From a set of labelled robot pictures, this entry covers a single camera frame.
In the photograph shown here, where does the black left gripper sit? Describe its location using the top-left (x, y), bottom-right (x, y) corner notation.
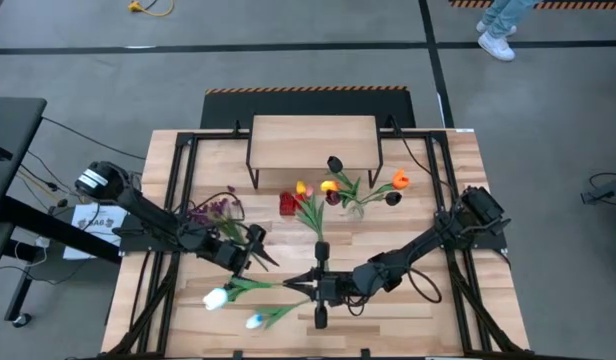
top-left (207, 223), bottom-right (281, 279)

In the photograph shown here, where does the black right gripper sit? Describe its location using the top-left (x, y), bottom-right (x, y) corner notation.
top-left (282, 242), bottom-right (369, 329)

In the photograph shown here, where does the white and blue tulip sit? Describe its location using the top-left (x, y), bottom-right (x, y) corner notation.
top-left (245, 298), bottom-right (313, 330)

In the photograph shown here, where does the purple flower bunch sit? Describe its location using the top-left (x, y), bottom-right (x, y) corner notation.
top-left (186, 185), bottom-right (270, 274)

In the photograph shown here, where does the pink tulip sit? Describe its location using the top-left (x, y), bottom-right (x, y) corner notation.
top-left (305, 186), bottom-right (325, 241)

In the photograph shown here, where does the dark red tulip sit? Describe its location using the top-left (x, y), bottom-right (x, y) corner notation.
top-left (325, 189), bottom-right (359, 211)

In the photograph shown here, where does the yellow and orange tulip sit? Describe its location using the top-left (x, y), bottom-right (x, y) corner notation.
top-left (320, 179), bottom-right (359, 209)

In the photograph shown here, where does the wooden shelf with black legs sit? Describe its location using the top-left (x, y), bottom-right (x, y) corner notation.
top-left (245, 114), bottom-right (384, 190)

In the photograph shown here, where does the red glass vase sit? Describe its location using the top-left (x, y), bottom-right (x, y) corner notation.
top-left (279, 192), bottom-right (298, 217)

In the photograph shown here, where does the clear glass vase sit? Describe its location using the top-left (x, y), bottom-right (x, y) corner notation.
top-left (346, 198), bottom-right (368, 221)

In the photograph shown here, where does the black striped floor mat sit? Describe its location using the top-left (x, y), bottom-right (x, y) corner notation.
top-left (200, 85), bottom-right (418, 130)

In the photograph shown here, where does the white paper sheet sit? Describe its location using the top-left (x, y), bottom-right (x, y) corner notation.
top-left (62, 204), bottom-right (125, 261)

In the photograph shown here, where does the black desk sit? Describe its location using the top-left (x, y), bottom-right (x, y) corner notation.
top-left (0, 97), bottom-right (124, 329)

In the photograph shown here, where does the black floor device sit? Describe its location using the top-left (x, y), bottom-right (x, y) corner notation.
top-left (580, 172), bottom-right (616, 206)

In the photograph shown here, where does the person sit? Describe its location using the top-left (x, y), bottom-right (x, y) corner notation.
top-left (476, 0), bottom-right (538, 62)

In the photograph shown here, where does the striped floor strip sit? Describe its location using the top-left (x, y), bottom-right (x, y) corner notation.
top-left (448, 0), bottom-right (616, 10)

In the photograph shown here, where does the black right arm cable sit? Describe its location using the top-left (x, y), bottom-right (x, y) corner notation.
top-left (406, 267), bottom-right (443, 305)

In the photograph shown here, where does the black table frame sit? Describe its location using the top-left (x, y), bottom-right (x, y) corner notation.
top-left (100, 127), bottom-right (532, 360)

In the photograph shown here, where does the black table cable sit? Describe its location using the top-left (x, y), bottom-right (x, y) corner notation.
top-left (385, 114), bottom-right (464, 196)

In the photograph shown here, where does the black floor cable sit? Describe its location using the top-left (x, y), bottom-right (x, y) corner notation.
top-left (40, 116), bottom-right (147, 161)

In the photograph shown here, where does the yellow cable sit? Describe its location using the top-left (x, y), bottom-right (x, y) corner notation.
top-left (127, 0), bottom-right (175, 18)

